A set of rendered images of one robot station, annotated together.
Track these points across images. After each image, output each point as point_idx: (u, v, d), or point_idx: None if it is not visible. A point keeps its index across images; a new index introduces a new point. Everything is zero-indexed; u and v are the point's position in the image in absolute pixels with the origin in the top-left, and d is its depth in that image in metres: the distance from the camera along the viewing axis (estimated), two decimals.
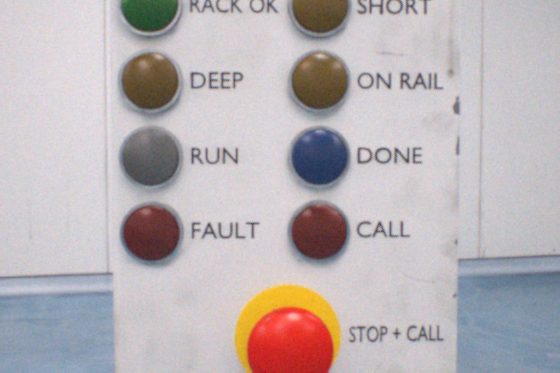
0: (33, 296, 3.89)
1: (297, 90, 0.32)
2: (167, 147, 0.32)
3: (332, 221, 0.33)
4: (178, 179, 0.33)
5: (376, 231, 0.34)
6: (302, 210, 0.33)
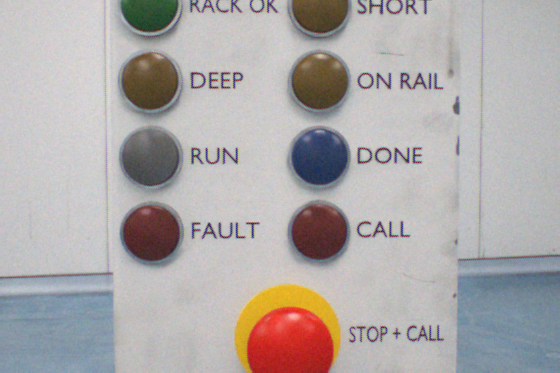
0: (33, 296, 3.89)
1: (297, 90, 0.32)
2: (167, 147, 0.32)
3: (332, 221, 0.33)
4: (178, 179, 0.33)
5: (376, 231, 0.34)
6: (302, 210, 0.33)
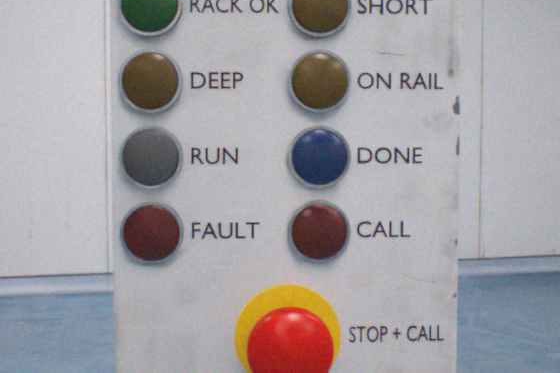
0: (33, 296, 3.89)
1: (297, 90, 0.32)
2: (167, 147, 0.32)
3: (332, 221, 0.33)
4: (178, 179, 0.33)
5: (376, 231, 0.34)
6: (302, 210, 0.33)
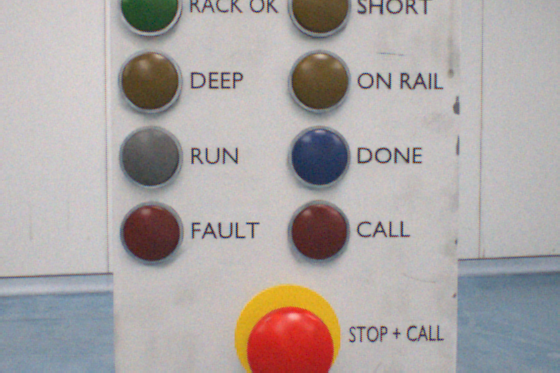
0: (33, 296, 3.89)
1: (297, 90, 0.32)
2: (167, 147, 0.32)
3: (332, 221, 0.33)
4: (178, 179, 0.33)
5: (376, 231, 0.34)
6: (302, 210, 0.33)
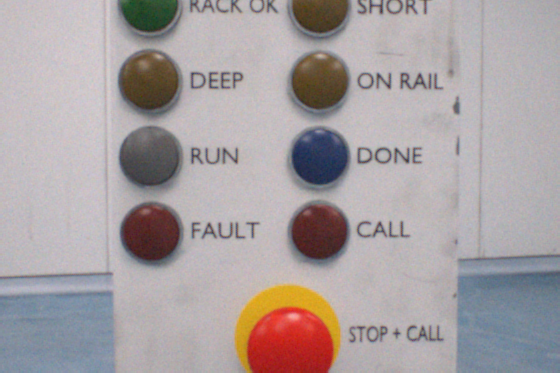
0: (33, 296, 3.89)
1: (297, 90, 0.32)
2: (167, 147, 0.32)
3: (332, 221, 0.33)
4: (178, 179, 0.33)
5: (376, 231, 0.34)
6: (302, 210, 0.33)
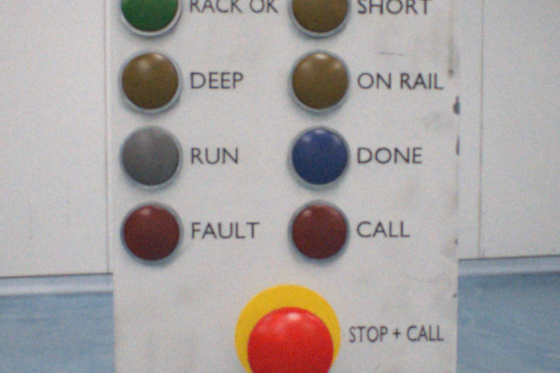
0: (33, 296, 3.89)
1: (297, 90, 0.32)
2: (167, 147, 0.32)
3: (332, 221, 0.33)
4: (178, 179, 0.33)
5: (376, 231, 0.34)
6: (302, 210, 0.33)
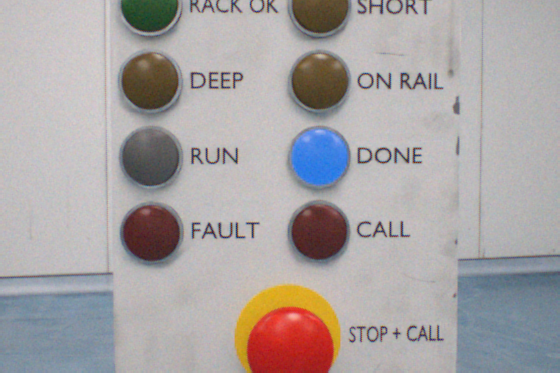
0: (33, 296, 3.89)
1: (297, 90, 0.32)
2: (167, 147, 0.32)
3: (332, 221, 0.33)
4: (178, 179, 0.33)
5: (376, 231, 0.34)
6: (302, 210, 0.33)
